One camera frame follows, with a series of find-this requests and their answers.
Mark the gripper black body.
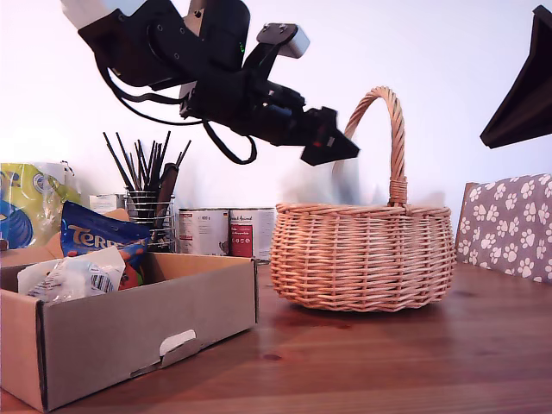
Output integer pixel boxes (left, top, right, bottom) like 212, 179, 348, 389
185, 68, 324, 150

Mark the woven wicker basket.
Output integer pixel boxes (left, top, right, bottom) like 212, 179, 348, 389
270, 85, 457, 314

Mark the brown cardboard box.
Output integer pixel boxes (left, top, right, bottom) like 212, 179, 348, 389
0, 209, 260, 413

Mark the black chopstick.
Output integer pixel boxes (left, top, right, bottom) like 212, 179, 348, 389
115, 131, 141, 191
173, 139, 192, 168
154, 130, 172, 191
135, 139, 147, 191
102, 131, 134, 191
147, 139, 156, 191

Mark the red label tin can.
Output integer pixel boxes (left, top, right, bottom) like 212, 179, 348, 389
228, 208, 277, 262

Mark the grey paw print cloth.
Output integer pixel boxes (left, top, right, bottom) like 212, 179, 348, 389
456, 172, 552, 285

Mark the white label tin can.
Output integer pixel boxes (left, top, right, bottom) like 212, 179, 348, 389
178, 208, 231, 257

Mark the white labelled jar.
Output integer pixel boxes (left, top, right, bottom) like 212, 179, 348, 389
89, 193, 127, 215

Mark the blue Terry's egg bag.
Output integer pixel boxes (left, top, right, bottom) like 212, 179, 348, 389
60, 200, 151, 291

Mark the yellow blue printed bag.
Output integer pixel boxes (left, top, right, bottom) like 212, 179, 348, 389
0, 162, 84, 252

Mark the crumpled white egg bag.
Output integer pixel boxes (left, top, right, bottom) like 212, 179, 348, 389
16, 246, 127, 303

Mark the thin black camera cable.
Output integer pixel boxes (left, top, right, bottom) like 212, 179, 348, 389
202, 119, 259, 166

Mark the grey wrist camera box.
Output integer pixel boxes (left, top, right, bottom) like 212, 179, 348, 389
243, 22, 311, 84

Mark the brown handled utensil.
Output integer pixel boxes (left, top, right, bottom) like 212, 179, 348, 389
155, 162, 179, 217

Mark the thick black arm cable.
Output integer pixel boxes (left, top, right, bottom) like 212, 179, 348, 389
94, 53, 204, 128

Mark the metal wire utensil holder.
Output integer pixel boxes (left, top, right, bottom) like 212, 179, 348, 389
124, 191, 178, 254

